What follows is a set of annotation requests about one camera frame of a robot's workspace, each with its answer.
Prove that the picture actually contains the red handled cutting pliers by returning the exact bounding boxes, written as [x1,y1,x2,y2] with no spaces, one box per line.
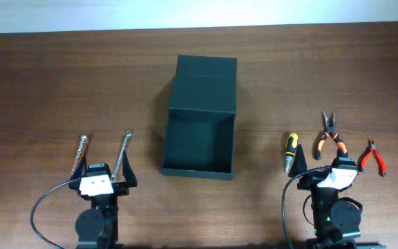
[358,139,387,177]

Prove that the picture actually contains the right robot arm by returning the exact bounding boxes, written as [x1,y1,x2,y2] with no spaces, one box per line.
[288,145,363,248]

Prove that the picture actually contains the yellow black screwdriver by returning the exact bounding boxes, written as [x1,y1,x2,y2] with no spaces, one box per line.
[285,133,299,173]

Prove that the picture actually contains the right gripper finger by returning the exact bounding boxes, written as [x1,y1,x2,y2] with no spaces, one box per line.
[288,144,307,178]
[335,157,355,165]

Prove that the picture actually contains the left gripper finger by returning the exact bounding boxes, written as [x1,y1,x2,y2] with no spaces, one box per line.
[70,156,86,181]
[122,150,138,187]

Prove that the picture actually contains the silver combination wrench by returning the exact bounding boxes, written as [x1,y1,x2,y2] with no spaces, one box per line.
[111,130,132,183]

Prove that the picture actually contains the orange black needle-nose pliers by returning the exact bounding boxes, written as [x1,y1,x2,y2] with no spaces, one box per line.
[314,111,348,160]

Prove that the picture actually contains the black cable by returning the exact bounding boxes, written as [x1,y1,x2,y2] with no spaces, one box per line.
[30,178,79,249]
[281,166,331,249]

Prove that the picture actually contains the left black cable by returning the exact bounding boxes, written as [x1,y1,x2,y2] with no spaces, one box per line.
[30,178,79,249]

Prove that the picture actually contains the dark green hinged box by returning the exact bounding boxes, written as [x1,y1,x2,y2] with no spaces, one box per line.
[161,55,237,180]

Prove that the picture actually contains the right black cable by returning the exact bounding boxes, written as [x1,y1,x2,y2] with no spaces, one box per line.
[281,166,331,249]

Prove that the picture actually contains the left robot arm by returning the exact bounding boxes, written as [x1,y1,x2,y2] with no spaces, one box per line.
[69,152,138,248]

